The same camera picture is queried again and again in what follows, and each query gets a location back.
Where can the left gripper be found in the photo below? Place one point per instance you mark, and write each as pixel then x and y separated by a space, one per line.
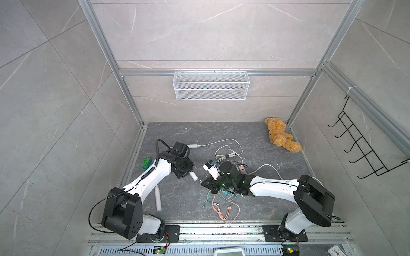
pixel 190 167

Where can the pink charger plug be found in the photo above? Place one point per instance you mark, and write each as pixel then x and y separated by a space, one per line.
pixel 241 169

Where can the brown teddy bear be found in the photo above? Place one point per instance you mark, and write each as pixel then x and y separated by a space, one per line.
pixel 279 137

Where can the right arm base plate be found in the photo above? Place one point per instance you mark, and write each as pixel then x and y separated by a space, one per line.
pixel 275 233

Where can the white wire mesh basket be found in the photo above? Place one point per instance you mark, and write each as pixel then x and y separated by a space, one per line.
pixel 211 85

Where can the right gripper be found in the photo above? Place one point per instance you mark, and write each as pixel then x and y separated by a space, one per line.
pixel 212 186

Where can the green toy block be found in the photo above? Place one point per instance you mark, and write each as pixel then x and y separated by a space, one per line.
pixel 147 162

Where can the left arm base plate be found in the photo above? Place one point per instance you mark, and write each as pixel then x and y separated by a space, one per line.
pixel 167 233

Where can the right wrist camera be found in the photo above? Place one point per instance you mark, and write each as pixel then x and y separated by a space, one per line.
pixel 211 167

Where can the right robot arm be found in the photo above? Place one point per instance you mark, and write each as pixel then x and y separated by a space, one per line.
pixel 315 202

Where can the black wall hook rack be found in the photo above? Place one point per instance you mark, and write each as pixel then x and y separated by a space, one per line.
pixel 367 152

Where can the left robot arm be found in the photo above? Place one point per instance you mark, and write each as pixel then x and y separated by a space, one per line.
pixel 123 213

